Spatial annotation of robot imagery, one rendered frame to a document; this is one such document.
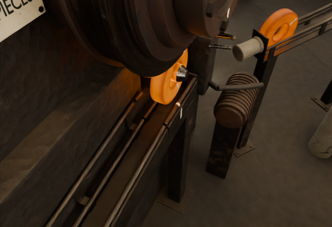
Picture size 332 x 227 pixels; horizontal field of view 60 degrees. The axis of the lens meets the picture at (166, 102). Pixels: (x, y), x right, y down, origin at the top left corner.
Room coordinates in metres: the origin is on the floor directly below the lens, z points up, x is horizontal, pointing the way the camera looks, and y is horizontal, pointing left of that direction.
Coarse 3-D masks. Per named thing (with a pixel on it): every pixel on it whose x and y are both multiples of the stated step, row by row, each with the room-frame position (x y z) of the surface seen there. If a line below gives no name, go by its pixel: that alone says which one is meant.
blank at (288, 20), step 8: (272, 16) 0.86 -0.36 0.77; (280, 16) 0.85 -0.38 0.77; (288, 16) 0.86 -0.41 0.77; (296, 16) 0.89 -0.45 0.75; (264, 24) 0.85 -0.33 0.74; (272, 24) 0.83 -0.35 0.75; (280, 24) 0.85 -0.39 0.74; (288, 24) 0.87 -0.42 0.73; (296, 24) 0.89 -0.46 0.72; (264, 32) 0.83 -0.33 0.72; (272, 32) 0.84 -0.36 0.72; (280, 32) 0.89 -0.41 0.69; (288, 32) 0.88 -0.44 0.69; (272, 40) 0.84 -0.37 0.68; (280, 40) 0.87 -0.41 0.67
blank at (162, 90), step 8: (184, 56) 0.56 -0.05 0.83; (184, 64) 0.57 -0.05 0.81; (168, 72) 0.48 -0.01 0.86; (152, 80) 0.47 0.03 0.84; (160, 80) 0.46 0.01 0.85; (168, 80) 0.48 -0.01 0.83; (152, 88) 0.46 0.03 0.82; (160, 88) 0.46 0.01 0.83; (168, 88) 0.48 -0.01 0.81; (176, 88) 0.53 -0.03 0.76; (152, 96) 0.46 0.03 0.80; (160, 96) 0.45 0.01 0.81; (168, 96) 0.48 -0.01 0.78
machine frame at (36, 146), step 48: (0, 48) 0.32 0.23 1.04; (48, 48) 0.39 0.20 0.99; (0, 96) 0.29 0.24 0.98; (48, 96) 0.36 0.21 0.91; (96, 96) 0.39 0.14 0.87; (144, 96) 0.56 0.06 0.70; (0, 144) 0.26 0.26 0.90; (48, 144) 0.28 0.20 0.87; (96, 144) 0.36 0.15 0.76; (0, 192) 0.19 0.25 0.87; (48, 192) 0.23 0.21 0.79; (144, 192) 0.49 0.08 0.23
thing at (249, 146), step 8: (256, 64) 0.88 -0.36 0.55; (264, 64) 0.85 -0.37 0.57; (272, 64) 0.85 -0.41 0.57; (256, 72) 0.87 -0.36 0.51; (264, 72) 0.84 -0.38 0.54; (264, 80) 0.85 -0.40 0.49; (264, 88) 0.85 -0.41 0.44; (328, 88) 1.18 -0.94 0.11; (320, 96) 1.22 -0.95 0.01; (328, 96) 1.16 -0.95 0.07; (256, 104) 0.85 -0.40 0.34; (320, 104) 1.15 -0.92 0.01; (328, 104) 1.15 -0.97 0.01; (256, 112) 0.86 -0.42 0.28; (248, 120) 0.84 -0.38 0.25; (248, 128) 0.85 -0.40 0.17; (240, 136) 0.85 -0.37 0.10; (248, 136) 0.86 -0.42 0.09; (240, 144) 0.84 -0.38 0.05; (248, 144) 0.87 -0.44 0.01; (240, 152) 0.82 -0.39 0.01
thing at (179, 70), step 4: (176, 64) 0.52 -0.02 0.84; (180, 64) 0.52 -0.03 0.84; (176, 68) 0.51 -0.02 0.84; (180, 68) 0.51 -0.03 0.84; (184, 68) 0.51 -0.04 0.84; (172, 72) 0.50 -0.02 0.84; (176, 72) 0.50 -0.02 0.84; (180, 72) 0.50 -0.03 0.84; (184, 72) 0.50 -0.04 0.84; (188, 72) 0.51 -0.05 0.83; (172, 76) 0.50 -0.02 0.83; (176, 76) 0.50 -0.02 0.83; (180, 76) 0.50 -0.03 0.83; (184, 76) 0.50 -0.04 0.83; (172, 80) 0.50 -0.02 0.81; (176, 80) 0.50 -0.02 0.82; (180, 80) 0.50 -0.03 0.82; (184, 80) 0.50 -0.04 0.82
